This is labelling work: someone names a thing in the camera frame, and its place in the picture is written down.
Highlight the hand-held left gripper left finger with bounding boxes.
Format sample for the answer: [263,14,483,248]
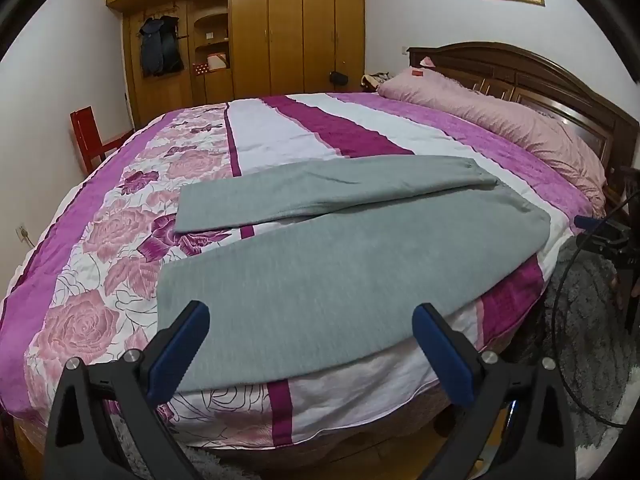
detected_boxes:
[44,301,211,480]

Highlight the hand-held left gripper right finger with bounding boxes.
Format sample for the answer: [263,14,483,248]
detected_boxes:
[411,303,583,480]

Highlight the grey pants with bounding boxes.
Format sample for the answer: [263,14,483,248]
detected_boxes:
[156,156,552,392]

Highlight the grey shaggy rug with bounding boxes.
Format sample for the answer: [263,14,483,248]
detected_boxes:
[542,242,640,453]

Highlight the pink pillow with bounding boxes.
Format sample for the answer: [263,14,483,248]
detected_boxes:
[376,65,608,211]

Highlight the dark wooden bed headboard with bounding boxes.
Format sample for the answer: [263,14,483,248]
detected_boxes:
[406,41,640,196]

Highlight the floral purple white bed cover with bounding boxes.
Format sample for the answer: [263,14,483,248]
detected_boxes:
[0,91,596,448]

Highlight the red wooden chair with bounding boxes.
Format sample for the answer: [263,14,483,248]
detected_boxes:
[70,106,136,176]

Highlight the red dotted white box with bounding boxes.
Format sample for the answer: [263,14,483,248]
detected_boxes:
[192,51,232,75]

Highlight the dark hanging jacket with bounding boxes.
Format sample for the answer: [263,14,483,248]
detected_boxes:
[138,15,184,78]

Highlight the wooden wardrobe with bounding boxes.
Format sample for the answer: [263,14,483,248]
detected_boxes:
[105,0,367,128]

